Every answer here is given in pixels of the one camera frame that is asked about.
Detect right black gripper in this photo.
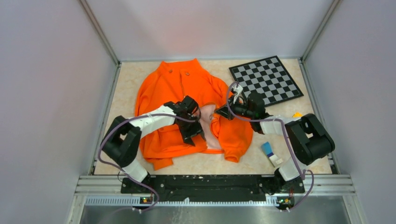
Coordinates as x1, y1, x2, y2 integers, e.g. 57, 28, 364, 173
215, 95, 255, 121

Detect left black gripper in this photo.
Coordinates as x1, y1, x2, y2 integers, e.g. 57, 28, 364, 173
177, 115, 205, 147

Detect orange zip-up jacket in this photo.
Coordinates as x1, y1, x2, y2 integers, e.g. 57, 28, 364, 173
134, 59, 253, 170

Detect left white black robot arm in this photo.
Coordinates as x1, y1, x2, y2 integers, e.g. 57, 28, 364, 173
98, 96, 204, 193

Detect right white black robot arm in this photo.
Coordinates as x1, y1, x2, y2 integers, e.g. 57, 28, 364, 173
215, 92, 335, 192

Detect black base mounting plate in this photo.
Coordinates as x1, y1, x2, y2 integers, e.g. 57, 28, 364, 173
120, 175, 305, 202

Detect blue and white box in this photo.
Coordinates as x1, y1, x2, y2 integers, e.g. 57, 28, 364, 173
261, 142, 283, 168

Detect black and grey checkerboard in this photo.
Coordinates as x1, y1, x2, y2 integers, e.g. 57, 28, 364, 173
229, 56, 304, 107

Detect yellow red toy blocks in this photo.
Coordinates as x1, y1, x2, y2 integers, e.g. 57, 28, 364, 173
292, 112, 303, 118

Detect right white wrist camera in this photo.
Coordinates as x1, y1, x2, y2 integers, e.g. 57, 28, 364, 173
231, 84, 243, 104

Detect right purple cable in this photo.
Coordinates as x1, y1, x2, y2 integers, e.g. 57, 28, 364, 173
226, 82, 315, 212

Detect aluminium frame rail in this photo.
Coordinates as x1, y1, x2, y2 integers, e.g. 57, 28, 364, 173
67, 175, 363, 224

